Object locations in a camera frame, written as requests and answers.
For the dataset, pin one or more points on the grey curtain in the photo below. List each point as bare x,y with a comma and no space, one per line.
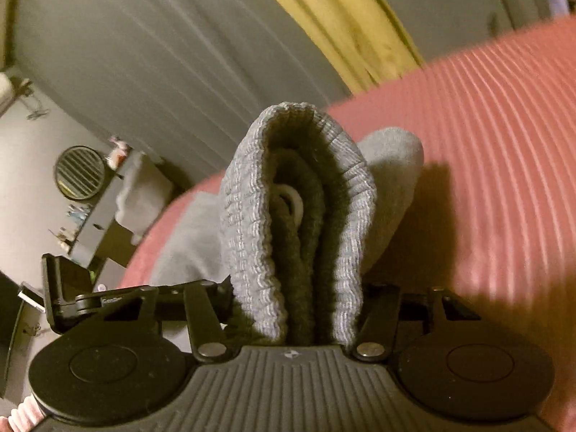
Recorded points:
135,54

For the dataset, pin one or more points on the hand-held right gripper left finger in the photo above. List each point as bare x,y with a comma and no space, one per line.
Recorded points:
207,315

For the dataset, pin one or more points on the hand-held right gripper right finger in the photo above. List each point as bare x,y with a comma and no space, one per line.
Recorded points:
378,315

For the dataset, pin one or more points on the black cabinet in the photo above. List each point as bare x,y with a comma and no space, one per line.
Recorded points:
101,234

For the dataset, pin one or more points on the yellow curtain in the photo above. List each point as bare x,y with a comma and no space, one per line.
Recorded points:
324,18

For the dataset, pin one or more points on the small clutter on cabinet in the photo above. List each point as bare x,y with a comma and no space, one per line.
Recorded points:
74,222

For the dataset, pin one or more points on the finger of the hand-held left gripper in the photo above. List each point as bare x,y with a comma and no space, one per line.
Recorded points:
112,303

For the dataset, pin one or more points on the grey cloth on cabinet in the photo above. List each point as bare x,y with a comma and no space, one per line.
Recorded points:
139,198

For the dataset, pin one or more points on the small red white bottles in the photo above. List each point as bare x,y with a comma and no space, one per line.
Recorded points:
118,153

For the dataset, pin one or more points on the round black fan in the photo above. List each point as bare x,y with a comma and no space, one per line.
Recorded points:
80,173

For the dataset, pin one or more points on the pink ribbed blanket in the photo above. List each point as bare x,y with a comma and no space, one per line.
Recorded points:
472,166

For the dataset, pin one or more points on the grey sock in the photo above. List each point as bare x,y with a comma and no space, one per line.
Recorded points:
252,216

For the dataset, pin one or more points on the dark panel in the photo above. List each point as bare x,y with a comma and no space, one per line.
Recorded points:
11,346

